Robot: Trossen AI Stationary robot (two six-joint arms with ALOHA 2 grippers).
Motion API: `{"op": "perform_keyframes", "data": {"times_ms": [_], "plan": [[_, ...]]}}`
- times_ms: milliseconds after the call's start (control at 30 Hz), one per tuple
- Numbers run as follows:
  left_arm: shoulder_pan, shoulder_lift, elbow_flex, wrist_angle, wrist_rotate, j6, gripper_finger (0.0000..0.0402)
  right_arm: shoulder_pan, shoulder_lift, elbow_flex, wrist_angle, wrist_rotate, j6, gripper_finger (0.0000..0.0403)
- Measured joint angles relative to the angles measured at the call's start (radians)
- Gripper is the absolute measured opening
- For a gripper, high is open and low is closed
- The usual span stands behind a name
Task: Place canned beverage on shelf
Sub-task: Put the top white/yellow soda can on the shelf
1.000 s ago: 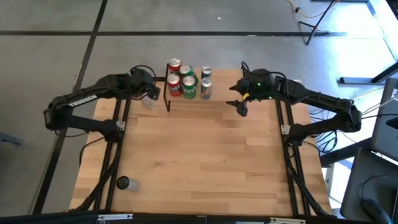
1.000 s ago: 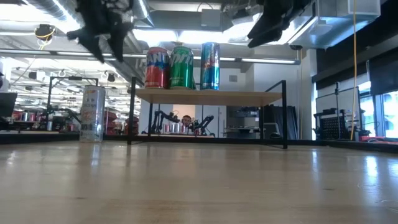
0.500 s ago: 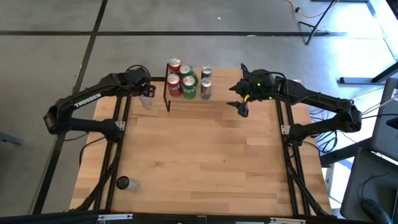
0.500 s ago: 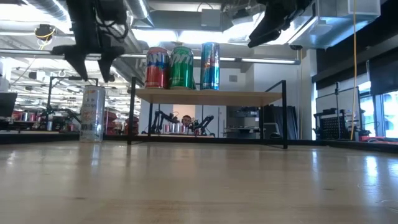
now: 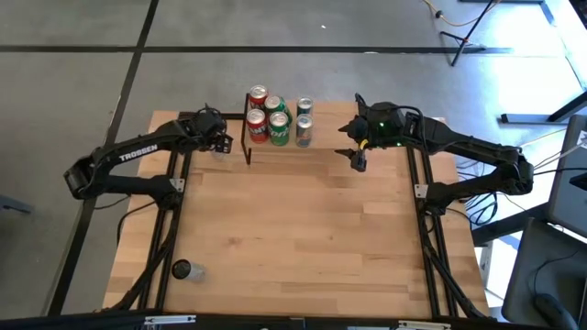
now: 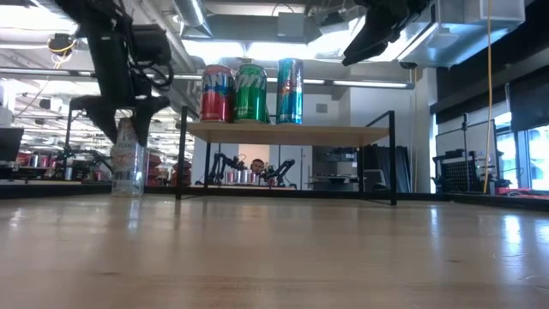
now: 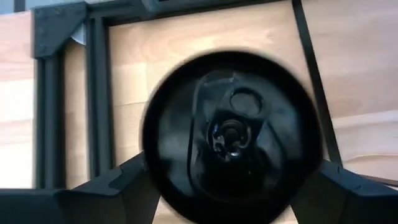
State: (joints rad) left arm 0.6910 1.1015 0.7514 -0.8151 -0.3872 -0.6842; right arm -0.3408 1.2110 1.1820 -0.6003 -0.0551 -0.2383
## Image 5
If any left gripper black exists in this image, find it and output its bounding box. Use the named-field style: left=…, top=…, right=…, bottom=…
left=190, top=104, right=234, bottom=155

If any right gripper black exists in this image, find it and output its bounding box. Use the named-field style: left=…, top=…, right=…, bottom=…
left=333, top=103, right=409, bottom=173

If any red blue Fanta can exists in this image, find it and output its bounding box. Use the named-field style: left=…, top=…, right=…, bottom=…
left=245, top=108, right=270, bottom=145
left=249, top=84, right=270, bottom=110

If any blue silver Red Bull can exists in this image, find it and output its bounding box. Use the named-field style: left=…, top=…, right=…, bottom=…
left=294, top=114, right=316, bottom=149
left=295, top=96, right=316, bottom=117

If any green Sprite can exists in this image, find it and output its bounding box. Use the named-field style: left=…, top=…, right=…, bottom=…
left=264, top=94, right=294, bottom=125
left=268, top=111, right=292, bottom=147

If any black tripod stand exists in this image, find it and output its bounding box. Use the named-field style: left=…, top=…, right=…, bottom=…
left=438, top=0, right=501, bottom=68

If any black desk leg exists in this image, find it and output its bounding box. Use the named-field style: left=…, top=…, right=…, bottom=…
left=499, top=90, right=587, bottom=126

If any black rig crossbar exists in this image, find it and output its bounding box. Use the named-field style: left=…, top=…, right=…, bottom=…
left=0, top=311, right=587, bottom=330

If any gray monitor panel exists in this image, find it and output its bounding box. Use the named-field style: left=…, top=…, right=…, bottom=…
left=548, top=114, right=587, bottom=239

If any wooden shelf black metal frame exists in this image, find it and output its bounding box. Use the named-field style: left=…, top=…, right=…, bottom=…
left=240, top=93, right=360, bottom=166

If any black aluminium rail frame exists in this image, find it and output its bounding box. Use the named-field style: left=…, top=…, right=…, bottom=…
left=112, top=148, right=194, bottom=313
left=405, top=146, right=488, bottom=320

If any black floor cable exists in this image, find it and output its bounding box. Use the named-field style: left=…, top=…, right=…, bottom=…
left=94, top=195, right=158, bottom=247

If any black cable bundle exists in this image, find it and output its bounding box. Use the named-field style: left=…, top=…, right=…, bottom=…
left=456, top=191, right=502, bottom=226

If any yellow floor cable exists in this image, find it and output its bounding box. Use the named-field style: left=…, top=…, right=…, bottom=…
left=421, top=0, right=499, bottom=28

